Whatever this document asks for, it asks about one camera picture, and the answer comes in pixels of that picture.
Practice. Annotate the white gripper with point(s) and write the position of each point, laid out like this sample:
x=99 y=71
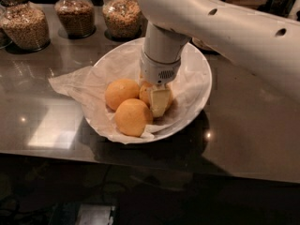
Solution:
x=157 y=69

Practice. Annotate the orange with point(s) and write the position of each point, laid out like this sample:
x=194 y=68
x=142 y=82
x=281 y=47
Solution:
x=132 y=116
x=119 y=91
x=144 y=96

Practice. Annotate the white bowl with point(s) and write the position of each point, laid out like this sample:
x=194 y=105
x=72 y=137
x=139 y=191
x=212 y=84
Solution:
x=197 y=78

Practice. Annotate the glass jar at left edge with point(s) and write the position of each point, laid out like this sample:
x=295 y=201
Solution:
x=4 y=39

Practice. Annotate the middle glass cereal jar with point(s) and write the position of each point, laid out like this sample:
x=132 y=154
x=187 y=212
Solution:
x=77 y=17

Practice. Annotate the crumpled white paper liner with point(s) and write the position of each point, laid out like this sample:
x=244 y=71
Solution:
x=93 y=82

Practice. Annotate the right glass cereal jar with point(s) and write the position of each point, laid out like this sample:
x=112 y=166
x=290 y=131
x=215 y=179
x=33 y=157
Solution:
x=123 y=18

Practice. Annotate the large glass cereal jar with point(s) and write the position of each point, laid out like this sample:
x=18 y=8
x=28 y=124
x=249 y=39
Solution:
x=25 y=25

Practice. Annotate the tall stack paper bowls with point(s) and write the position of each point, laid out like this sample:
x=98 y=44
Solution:
x=201 y=45

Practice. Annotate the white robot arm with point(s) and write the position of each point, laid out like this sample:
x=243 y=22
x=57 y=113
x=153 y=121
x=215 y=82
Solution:
x=265 y=44

